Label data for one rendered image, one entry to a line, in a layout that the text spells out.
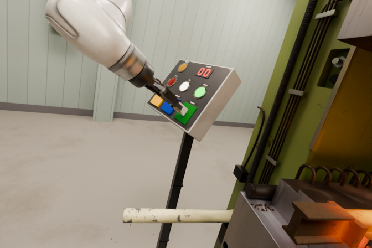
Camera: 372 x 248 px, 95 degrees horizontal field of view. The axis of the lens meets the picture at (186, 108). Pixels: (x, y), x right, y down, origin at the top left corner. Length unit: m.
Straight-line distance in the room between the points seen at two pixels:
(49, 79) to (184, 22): 2.43
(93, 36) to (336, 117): 0.60
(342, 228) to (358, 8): 0.34
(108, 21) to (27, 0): 2.99
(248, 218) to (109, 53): 0.46
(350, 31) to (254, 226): 0.39
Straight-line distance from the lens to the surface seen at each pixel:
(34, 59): 3.38
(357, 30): 0.41
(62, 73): 3.33
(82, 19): 0.42
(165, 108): 0.70
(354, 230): 0.36
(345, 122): 0.61
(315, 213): 0.31
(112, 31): 0.43
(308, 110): 0.60
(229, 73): 0.63
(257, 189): 0.44
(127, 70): 0.45
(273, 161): 0.64
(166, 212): 0.74
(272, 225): 0.43
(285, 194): 0.45
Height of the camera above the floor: 1.16
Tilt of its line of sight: 13 degrees down
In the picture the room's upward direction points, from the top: 13 degrees clockwise
